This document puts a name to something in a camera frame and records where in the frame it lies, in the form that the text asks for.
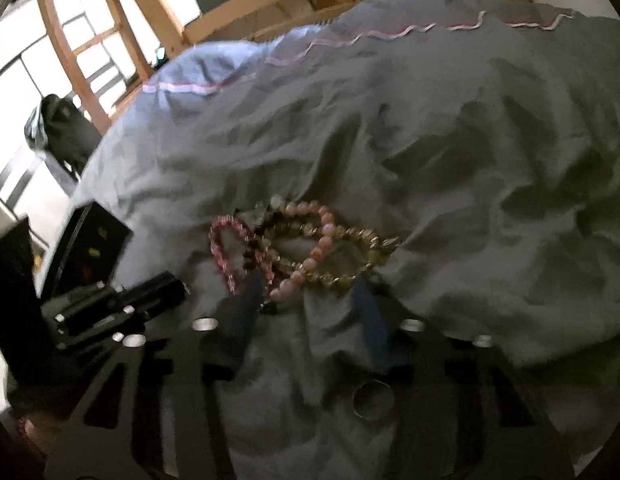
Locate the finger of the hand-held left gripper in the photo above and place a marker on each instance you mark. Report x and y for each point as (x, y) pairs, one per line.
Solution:
(97, 330)
(149, 291)

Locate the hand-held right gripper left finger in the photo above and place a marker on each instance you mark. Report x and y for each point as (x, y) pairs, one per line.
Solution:
(245, 310)

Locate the black bag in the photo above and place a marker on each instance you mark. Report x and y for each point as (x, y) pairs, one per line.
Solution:
(59, 130)

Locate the wooden ladder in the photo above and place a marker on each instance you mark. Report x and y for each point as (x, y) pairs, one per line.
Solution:
(54, 25)

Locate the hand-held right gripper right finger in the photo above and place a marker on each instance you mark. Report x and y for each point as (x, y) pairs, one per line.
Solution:
(371, 325)

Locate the black jewelry box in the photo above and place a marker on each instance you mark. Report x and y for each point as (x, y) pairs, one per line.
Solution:
(89, 245)

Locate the grey blanket with pink trim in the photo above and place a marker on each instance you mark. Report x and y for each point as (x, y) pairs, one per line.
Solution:
(390, 135)

